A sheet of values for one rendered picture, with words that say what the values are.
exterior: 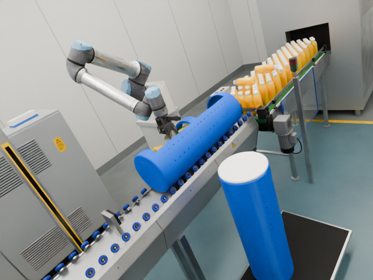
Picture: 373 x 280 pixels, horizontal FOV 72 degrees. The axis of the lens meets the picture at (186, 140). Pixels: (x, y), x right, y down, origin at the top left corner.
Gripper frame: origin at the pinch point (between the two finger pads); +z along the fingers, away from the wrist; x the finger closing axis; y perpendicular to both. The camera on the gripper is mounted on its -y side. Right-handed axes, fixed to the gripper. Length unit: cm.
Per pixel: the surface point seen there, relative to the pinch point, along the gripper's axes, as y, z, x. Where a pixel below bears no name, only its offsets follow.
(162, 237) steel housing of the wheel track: 46, 38, 12
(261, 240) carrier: 12, 57, 55
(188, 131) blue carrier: -5.0, -3.5, 9.7
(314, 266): -12, 102, 71
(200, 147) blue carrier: -5.4, 8.2, 14.4
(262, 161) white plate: -6, 13, 57
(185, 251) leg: 35, 65, 9
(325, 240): -35, 102, 71
